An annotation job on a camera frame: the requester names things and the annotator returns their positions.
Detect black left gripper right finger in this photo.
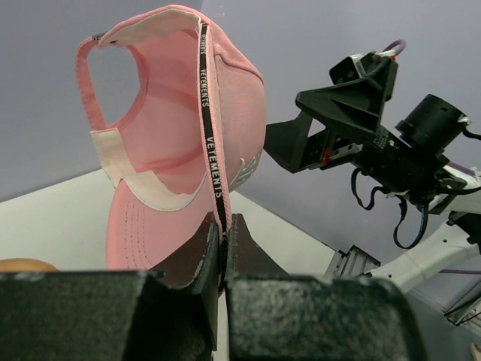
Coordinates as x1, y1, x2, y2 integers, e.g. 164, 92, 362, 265
225, 214, 425, 360

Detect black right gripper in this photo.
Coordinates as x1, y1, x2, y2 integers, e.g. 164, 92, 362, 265
263, 59, 398, 173

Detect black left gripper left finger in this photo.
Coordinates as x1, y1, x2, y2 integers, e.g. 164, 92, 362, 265
1, 214, 218, 360

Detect light pink baseball cap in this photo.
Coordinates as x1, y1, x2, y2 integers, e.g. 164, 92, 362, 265
75, 5, 267, 270

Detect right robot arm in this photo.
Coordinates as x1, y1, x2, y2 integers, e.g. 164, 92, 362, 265
264, 53, 480, 293

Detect wooden mushroom hat stand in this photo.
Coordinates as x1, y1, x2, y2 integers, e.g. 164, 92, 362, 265
0, 258, 58, 273

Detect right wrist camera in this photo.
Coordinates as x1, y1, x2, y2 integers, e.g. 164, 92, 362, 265
329, 50, 397, 85

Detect aluminium frame rail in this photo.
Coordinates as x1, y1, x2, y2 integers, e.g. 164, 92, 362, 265
326, 245, 480, 327

